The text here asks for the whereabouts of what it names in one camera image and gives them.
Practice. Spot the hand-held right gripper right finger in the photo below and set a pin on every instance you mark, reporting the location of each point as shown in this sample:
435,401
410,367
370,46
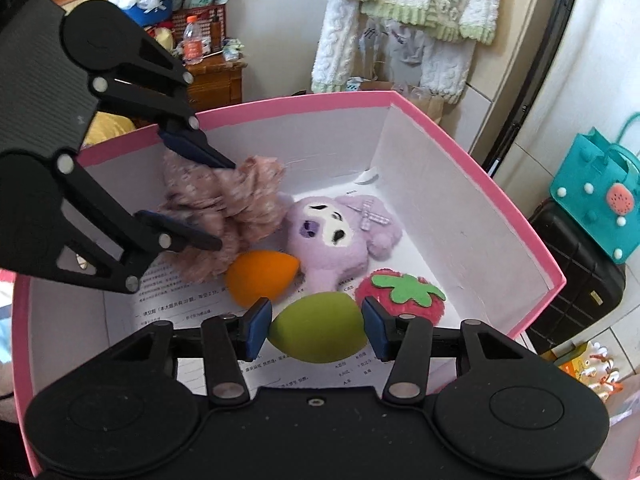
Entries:
375,330

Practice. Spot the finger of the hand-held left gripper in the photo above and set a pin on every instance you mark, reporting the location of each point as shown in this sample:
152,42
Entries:
195,147
180,234

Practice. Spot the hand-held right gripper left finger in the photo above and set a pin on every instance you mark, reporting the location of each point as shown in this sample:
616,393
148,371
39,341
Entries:
257,330

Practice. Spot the pink strawberry plush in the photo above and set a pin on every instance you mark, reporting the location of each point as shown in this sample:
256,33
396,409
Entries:
420,312

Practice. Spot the green makeup sponge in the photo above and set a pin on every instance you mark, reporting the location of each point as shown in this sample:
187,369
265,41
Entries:
320,327

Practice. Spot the orange makeup sponge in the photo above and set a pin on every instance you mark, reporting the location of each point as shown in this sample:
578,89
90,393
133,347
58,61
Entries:
255,275

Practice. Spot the pink floral fabric scrunchie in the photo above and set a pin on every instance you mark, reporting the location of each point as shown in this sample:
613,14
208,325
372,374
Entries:
250,195

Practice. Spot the purple plush toy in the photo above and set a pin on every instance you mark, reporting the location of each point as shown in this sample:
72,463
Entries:
340,260

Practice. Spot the pink cardboard box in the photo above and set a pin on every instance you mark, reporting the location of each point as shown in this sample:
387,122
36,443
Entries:
450,200

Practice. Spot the printed paper sheet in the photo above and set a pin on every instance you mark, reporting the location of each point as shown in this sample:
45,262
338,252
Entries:
165,290

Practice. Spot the wooden nightstand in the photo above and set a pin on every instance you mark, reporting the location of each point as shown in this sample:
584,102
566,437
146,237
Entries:
215,85

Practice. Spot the yellow pillow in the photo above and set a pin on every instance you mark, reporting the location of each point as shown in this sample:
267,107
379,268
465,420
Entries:
107,127

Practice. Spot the plastic water bottle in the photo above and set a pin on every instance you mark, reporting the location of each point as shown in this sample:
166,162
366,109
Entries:
195,45

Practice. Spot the red checked basket bag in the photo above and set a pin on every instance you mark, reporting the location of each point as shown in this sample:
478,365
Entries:
220,20

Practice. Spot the white paper scrap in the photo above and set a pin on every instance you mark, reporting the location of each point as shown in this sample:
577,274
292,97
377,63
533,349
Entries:
369,177

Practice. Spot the white green fluffy robe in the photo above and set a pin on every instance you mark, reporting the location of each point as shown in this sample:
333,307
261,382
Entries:
340,35

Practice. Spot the brown paper bag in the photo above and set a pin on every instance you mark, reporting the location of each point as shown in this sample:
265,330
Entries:
380,87

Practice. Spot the black suitcase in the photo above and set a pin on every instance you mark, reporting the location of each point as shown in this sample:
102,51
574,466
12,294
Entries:
565,270

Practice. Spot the yellow toy pack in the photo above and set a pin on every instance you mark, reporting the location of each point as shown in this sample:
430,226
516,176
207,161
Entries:
590,375

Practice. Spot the teal felt tote bag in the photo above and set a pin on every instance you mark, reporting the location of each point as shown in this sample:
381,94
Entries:
580,210

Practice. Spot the clear plastic bag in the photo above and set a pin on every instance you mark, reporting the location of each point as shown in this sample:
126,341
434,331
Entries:
625,410

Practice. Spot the black clothes rack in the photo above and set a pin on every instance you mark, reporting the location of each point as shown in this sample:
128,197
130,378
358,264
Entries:
545,35

